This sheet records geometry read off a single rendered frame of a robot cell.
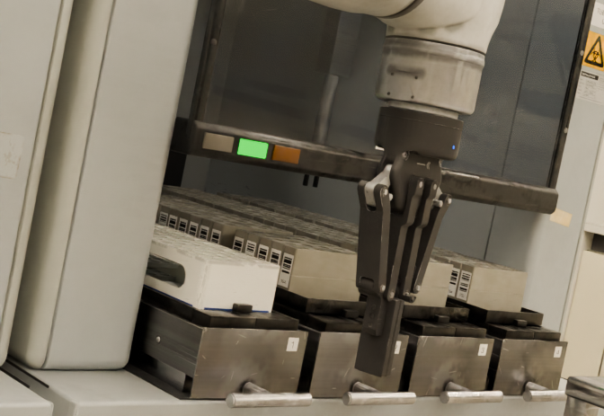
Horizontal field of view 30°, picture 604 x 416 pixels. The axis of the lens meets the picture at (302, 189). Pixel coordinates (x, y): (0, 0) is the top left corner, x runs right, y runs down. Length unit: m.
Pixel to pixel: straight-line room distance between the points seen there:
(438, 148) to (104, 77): 0.32
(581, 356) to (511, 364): 2.20
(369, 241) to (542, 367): 0.56
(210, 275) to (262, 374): 0.11
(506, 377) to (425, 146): 0.52
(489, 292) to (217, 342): 0.50
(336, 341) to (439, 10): 0.41
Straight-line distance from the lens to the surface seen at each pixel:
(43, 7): 1.04
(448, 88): 0.97
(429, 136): 0.97
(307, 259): 1.24
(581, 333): 3.63
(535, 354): 1.46
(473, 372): 1.38
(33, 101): 1.04
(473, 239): 1.63
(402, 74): 0.98
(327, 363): 1.20
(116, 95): 1.08
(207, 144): 1.11
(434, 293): 1.40
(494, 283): 1.49
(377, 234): 0.96
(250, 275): 1.15
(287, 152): 1.18
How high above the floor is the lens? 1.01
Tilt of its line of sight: 3 degrees down
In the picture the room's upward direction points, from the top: 11 degrees clockwise
